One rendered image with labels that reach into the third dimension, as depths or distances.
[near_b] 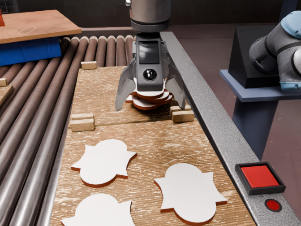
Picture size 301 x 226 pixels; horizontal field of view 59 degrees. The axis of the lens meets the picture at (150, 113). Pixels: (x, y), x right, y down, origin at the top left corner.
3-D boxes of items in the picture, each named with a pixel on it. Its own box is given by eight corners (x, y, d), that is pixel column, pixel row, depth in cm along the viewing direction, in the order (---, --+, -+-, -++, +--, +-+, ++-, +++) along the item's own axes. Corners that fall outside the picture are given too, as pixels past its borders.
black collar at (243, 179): (266, 167, 60) (268, 161, 59) (284, 192, 54) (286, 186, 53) (234, 169, 60) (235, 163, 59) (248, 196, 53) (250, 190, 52)
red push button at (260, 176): (264, 169, 60) (266, 164, 59) (278, 189, 54) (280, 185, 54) (238, 171, 59) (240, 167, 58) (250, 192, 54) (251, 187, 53)
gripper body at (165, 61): (165, 65, 60) (168, 10, 53) (169, 85, 53) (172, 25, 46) (132, 66, 60) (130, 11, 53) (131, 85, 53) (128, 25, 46)
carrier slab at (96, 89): (165, 67, 110) (165, 63, 109) (194, 120, 76) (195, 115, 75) (79, 71, 106) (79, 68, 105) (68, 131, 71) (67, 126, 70)
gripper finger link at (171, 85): (191, 91, 63) (169, 63, 58) (195, 106, 58) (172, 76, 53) (180, 98, 64) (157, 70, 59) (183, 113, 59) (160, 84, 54)
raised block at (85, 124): (95, 126, 70) (94, 117, 69) (95, 130, 69) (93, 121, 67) (71, 128, 70) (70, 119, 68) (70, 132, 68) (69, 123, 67)
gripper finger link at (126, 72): (130, 95, 58) (153, 65, 54) (130, 99, 56) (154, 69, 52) (111, 84, 56) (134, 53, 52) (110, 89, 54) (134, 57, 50)
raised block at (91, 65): (96, 67, 106) (96, 60, 104) (96, 69, 104) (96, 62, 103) (82, 68, 105) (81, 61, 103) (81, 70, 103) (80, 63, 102)
